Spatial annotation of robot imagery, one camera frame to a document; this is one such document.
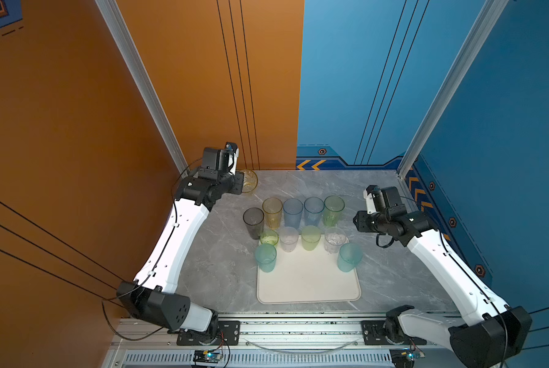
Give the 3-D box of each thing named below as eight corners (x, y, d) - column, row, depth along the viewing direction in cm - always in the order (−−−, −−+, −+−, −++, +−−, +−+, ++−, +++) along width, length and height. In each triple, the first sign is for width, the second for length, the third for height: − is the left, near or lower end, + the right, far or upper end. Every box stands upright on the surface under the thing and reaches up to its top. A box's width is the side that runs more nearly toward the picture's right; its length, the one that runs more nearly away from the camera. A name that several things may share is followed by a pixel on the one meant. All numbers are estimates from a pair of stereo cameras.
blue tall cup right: (303, 230, 100) (305, 212, 90) (302, 215, 106) (304, 196, 95) (321, 230, 100) (325, 212, 90) (319, 215, 106) (323, 196, 95)
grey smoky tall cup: (246, 240, 97) (241, 222, 86) (248, 225, 101) (243, 207, 90) (264, 240, 97) (262, 222, 86) (265, 225, 101) (263, 207, 90)
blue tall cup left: (281, 228, 101) (281, 209, 90) (286, 215, 106) (286, 196, 95) (297, 232, 100) (299, 214, 89) (301, 219, 104) (304, 200, 93)
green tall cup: (320, 228, 101) (325, 209, 90) (318, 214, 106) (323, 195, 95) (339, 228, 101) (346, 209, 90) (336, 214, 106) (343, 195, 95)
